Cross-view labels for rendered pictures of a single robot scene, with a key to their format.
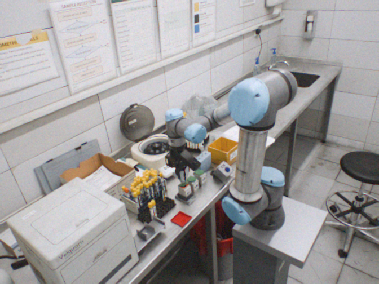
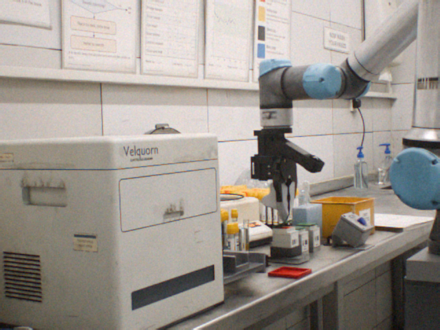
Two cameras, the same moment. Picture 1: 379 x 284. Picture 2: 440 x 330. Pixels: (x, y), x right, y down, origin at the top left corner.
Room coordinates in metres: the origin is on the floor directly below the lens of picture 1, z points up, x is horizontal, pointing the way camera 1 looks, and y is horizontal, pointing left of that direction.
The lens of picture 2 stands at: (-0.43, 0.38, 1.18)
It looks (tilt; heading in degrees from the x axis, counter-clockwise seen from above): 3 degrees down; 352
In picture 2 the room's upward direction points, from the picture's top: 2 degrees counter-clockwise
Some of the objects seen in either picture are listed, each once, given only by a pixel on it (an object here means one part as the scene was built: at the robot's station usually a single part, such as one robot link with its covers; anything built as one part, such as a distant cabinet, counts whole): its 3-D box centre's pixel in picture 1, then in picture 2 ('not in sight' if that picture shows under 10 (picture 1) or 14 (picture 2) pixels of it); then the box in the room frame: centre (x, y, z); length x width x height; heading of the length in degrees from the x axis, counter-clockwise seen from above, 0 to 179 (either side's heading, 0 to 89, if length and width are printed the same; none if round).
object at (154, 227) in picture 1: (142, 236); (223, 268); (0.83, 0.22, 0.92); 0.21 x 0.07 x 0.05; 140
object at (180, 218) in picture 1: (181, 218); (289, 272); (0.95, 0.06, 0.88); 0.07 x 0.07 x 0.01; 50
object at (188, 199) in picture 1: (185, 195); (286, 253); (1.09, 0.04, 0.89); 0.09 x 0.05 x 0.04; 49
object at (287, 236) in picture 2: (184, 190); (285, 241); (1.09, 0.04, 0.92); 0.05 x 0.04 x 0.06; 49
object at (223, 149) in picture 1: (224, 151); (342, 217); (1.39, -0.19, 0.92); 0.13 x 0.13 x 0.10; 47
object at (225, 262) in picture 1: (217, 243); not in sight; (1.36, -0.13, 0.22); 0.38 x 0.37 x 0.44; 140
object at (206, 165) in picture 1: (203, 164); (307, 225); (1.29, -0.07, 0.92); 0.10 x 0.07 x 0.10; 142
